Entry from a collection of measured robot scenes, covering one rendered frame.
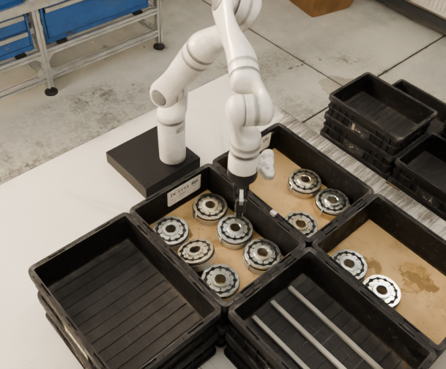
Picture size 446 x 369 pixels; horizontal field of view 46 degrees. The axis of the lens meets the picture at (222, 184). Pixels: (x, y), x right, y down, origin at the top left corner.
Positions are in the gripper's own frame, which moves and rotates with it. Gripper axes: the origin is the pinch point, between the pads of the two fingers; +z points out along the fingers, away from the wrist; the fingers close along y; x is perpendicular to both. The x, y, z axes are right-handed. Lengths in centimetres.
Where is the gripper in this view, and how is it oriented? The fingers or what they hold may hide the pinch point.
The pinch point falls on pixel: (239, 203)
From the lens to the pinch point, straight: 137.6
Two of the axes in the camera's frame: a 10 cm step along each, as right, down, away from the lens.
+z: -0.5, 6.8, 7.3
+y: -0.2, 7.3, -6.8
